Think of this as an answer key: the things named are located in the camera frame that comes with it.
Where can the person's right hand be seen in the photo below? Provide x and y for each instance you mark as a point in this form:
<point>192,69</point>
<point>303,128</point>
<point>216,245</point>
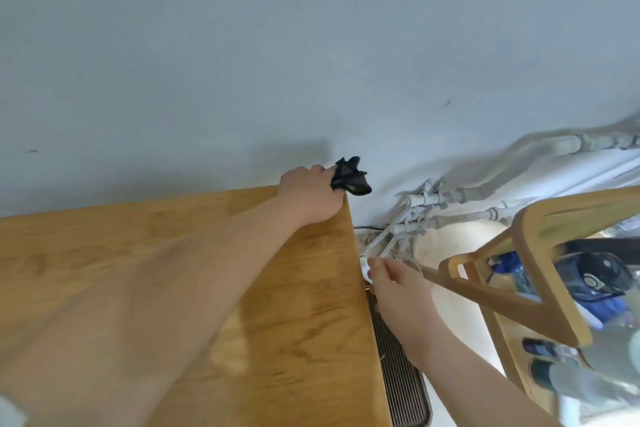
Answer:
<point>405,306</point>

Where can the person's left hand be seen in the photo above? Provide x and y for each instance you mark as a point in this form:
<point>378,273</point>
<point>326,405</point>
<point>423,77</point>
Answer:
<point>310,196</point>

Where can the dark grey cleaning cloth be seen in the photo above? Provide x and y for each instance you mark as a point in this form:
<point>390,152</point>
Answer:
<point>352,179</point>

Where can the person's right forearm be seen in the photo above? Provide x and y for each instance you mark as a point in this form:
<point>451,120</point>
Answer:
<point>480,386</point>

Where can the person's left forearm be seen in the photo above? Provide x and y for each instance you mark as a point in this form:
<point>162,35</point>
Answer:
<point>125,311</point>

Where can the person's white shirt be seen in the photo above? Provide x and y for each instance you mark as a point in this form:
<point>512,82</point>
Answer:
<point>10,411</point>

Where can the wooden table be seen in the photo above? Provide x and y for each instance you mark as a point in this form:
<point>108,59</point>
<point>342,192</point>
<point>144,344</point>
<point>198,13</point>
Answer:
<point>300,316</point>

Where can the small dark blue bottle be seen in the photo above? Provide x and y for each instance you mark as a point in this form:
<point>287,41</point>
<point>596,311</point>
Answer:
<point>540,346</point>

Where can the wooden rattan chair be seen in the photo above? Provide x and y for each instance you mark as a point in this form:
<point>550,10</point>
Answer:
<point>550,301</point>

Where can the teal capped bottle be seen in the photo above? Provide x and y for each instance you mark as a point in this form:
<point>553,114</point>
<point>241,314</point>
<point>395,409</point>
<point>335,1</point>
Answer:
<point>550,374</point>

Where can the blue patterned bag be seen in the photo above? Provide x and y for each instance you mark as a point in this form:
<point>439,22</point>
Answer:
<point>600,311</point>

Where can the white tube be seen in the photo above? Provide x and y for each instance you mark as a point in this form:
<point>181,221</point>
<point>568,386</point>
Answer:
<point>570,414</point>

